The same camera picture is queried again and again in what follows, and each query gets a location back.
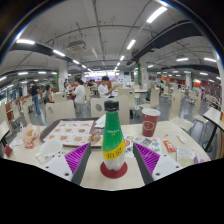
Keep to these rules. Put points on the colourful sticker leaflet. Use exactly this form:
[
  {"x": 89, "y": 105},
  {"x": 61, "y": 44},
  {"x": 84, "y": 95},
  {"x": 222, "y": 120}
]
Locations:
[{"x": 146, "y": 143}]

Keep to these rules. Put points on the small red sauce packet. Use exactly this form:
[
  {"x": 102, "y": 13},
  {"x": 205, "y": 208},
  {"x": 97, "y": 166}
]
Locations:
[
  {"x": 29, "y": 145},
  {"x": 169, "y": 146}
]

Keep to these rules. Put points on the green-labelled clear drink bottle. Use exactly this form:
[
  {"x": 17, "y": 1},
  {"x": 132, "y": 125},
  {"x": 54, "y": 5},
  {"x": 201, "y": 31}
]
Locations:
[{"x": 113, "y": 140}]

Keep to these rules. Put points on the ceiling strip lights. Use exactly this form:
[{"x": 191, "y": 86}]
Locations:
[{"x": 25, "y": 41}]

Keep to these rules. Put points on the flat round red coaster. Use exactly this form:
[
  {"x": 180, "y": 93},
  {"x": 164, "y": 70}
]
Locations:
[{"x": 106, "y": 174}]

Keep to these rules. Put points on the white paper napkin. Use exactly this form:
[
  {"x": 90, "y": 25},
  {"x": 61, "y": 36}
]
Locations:
[{"x": 100, "y": 122}]

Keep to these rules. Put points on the person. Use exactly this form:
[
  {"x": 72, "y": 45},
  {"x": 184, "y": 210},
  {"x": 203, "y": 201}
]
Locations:
[
  {"x": 35, "y": 96},
  {"x": 47, "y": 96},
  {"x": 104, "y": 90},
  {"x": 80, "y": 95}
]

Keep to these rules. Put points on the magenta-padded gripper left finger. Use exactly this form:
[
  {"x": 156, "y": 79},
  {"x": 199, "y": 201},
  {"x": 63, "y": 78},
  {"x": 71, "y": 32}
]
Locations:
[{"x": 78, "y": 158}]

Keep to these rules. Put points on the ceiling air conditioner unit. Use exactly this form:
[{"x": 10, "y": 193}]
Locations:
[{"x": 76, "y": 45}]

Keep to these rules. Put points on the white cafeteria table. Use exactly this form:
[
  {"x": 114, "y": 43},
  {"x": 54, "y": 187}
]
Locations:
[
  {"x": 2, "y": 128},
  {"x": 213, "y": 115}
]

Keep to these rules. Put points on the small white sachet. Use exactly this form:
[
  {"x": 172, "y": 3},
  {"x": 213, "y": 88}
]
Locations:
[{"x": 181, "y": 138}]

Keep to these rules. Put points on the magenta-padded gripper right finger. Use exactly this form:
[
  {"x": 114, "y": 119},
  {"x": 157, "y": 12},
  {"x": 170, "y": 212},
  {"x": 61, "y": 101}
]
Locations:
[{"x": 146, "y": 158}]

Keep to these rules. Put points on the red paper cup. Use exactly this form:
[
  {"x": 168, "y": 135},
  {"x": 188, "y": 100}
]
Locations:
[{"x": 150, "y": 124}]

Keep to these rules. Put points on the dark food tray with liner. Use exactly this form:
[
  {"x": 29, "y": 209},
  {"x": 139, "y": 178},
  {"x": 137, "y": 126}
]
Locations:
[{"x": 66, "y": 131}]

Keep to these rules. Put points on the clear plastic packet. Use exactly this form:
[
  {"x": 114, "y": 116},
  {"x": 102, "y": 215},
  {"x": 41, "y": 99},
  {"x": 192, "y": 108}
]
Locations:
[{"x": 186, "y": 156}]

